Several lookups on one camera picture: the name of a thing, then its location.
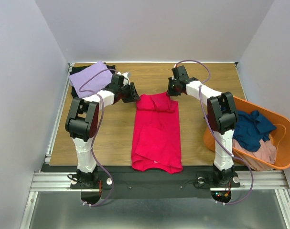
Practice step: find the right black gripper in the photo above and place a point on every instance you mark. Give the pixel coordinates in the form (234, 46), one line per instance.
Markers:
(171, 88)

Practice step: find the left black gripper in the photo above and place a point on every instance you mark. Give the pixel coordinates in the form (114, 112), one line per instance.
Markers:
(134, 95)

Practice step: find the red t shirt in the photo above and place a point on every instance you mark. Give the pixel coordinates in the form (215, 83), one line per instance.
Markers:
(156, 137)

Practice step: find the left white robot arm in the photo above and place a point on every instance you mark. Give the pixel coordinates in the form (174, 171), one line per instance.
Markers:
(83, 123)

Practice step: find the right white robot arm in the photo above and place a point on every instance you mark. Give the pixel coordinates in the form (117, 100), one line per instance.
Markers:
(223, 167)

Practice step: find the folded lilac t shirt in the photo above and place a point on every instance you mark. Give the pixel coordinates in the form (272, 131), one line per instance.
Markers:
(92, 78)

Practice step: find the folded black t shirt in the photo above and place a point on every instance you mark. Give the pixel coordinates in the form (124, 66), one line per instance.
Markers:
(75, 71)

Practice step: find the navy blue t shirt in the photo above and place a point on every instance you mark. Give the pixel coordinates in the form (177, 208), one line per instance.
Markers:
(248, 129)

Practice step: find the pink t shirt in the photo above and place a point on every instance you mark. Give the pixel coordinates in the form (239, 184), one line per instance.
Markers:
(257, 152)

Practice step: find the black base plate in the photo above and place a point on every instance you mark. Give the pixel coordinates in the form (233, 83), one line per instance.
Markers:
(128, 183)

